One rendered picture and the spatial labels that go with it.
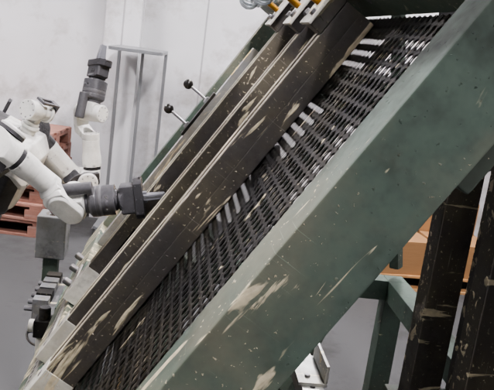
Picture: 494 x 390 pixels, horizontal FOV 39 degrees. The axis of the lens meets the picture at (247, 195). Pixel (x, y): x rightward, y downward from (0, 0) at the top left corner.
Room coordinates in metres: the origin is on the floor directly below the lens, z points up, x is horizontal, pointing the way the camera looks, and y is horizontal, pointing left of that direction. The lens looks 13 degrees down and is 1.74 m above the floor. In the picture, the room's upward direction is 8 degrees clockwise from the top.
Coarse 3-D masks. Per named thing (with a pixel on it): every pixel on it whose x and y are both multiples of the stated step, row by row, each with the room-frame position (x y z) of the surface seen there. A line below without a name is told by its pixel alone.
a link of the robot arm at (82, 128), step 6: (78, 120) 2.61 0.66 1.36; (78, 126) 2.61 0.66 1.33; (84, 126) 2.63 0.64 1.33; (90, 126) 2.66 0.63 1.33; (78, 132) 2.60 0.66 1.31; (84, 132) 2.62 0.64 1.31; (90, 132) 2.63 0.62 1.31; (96, 132) 2.63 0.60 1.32; (84, 138) 2.59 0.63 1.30; (90, 138) 2.59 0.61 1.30; (96, 138) 2.60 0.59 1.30
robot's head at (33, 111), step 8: (24, 104) 2.27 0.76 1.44; (32, 104) 2.26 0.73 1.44; (40, 104) 2.28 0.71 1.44; (24, 112) 2.26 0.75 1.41; (32, 112) 2.25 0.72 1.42; (40, 112) 2.27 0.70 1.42; (48, 112) 2.32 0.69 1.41; (24, 120) 2.30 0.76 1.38; (32, 120) 2.28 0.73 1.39; (40, 120) 2.31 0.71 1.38; (48, 120) 2.34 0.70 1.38; (32, 128) 2.28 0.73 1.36
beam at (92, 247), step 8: (96, 232) 2.78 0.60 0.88; (88, 240) 2.84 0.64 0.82; (96, 240) 2.60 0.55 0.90; (88, 248) 2.58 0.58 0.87; (96, 248) 2.52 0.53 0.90; (88, 256) 2.40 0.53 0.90; (80, 264) 2.45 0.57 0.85; (80, 272) 2.25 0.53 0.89; (72, 304) 1.96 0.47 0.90; (56, 312) 2.05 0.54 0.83; (64, 312) 1.89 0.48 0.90; (48, 328) 1.93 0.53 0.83; (40, 344) 1.83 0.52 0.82; (32, 360) 1.76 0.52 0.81; (32, 368) 1.65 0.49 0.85; (40, 368) 1.55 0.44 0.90; (24, 376) 1.67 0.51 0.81; (24, 384) 1.58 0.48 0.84
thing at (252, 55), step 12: (252, 48) 2.66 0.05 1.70; (240, 72) 2.64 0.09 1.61; (228, 84) 2.63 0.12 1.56; (216, 96) 2.63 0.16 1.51; (204, 108) 2.62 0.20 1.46; (192, 132) 2.62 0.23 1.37; (180, 144) 2.61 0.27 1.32; (168, 156) 2.61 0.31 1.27; (156, 168) 2.61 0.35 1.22; (120, 216) 2.59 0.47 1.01; (108, 228) 2.59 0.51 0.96
